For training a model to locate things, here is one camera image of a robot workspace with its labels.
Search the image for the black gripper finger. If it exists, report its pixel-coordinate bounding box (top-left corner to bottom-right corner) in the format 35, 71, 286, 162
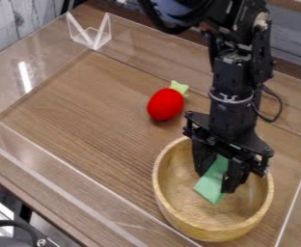
222, 156, 254, 194
192, 140, 218, 177

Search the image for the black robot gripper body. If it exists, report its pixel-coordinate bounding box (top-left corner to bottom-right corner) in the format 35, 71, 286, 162
183, 96, 275, 178

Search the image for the green rectangular block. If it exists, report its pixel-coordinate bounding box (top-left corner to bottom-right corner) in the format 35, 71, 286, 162
194, 155, 230, 205

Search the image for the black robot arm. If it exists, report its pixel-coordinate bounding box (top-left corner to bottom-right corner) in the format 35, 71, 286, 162
138, 0, 278, 193

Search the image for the brown wooden bowl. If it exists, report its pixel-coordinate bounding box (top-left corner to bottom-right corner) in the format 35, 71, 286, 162
152, 137, 275, 242

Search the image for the red plush strawberry toy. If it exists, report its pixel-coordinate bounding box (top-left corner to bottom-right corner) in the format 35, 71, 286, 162
147, 80, 190, 121

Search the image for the clear acrylic tray enclosure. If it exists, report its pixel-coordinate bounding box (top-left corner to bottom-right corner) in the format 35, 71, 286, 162
0, 17, 301, 247

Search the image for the clear acrylic corner bracket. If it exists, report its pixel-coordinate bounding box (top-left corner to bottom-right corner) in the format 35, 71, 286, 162
66, 13, 112, 50

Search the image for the black metal table frame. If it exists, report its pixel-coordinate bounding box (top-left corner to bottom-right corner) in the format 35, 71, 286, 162
14, 203, 60, 247

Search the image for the black cable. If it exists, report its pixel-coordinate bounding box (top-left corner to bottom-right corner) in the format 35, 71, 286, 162
0, 219, 42, 247

